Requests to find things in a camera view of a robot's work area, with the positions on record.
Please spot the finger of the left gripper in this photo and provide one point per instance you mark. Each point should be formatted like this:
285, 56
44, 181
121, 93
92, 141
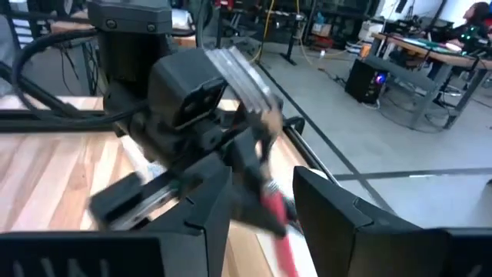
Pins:
251, 120
250, 192

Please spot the black background workbench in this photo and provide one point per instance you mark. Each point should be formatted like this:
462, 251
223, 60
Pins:
288, 17

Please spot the brown cardboard box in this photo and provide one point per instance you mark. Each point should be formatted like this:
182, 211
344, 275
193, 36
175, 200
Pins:
321, 30

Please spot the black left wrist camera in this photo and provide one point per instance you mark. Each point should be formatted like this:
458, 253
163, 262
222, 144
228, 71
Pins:
177, 73

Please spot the white background box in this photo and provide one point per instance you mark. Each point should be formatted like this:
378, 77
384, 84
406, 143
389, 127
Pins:
371, 31

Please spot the wooden table grey legs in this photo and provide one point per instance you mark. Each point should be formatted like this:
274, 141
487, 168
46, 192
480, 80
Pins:
426, 52

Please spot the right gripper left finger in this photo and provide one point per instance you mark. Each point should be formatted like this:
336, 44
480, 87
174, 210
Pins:
115, 254

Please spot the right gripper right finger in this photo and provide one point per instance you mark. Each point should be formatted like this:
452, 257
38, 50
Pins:
365, 238

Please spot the black computer tower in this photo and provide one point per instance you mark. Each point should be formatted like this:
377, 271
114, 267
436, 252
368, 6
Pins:
363, 82

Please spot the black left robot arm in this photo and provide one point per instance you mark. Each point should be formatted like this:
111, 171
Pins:
130, 42

